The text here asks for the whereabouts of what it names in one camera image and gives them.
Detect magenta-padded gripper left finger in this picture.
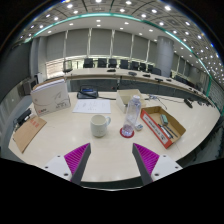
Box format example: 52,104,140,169
42,142,92,186

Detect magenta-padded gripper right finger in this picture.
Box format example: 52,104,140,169
131,142,183,186

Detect clear plastic water bottle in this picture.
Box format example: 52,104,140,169
121,94,143,138

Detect flat round red coaster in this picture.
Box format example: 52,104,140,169
119,127,136,140

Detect grey marker pen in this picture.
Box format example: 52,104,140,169
157,123,173,140

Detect brown red-sided open cardboard box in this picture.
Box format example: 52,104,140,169
139,105,187,150

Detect black marker pen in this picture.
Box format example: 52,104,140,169
165,123,179,138

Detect white ceramic mug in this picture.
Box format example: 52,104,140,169
89,114,112,139

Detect green board eraser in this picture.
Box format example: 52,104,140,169
160,114,169,126

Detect white printed paper sheet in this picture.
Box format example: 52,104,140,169
72,98,112,115

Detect small beige open box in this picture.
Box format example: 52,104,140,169
115,88,147,114

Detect white printed cardboard box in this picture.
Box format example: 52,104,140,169
30,77,72,117

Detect black desk phone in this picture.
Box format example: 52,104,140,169
76,85,100,100

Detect black table microphone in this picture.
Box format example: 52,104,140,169
183,97,194,109

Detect long curved conference desk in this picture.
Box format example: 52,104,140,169
63,67,209,99

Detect row of black office chairs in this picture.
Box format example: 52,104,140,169
63,57,188,84

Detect round ceiling lights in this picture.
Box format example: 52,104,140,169
19,0,221,68

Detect thin dark cable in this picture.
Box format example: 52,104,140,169
146,94,168,110

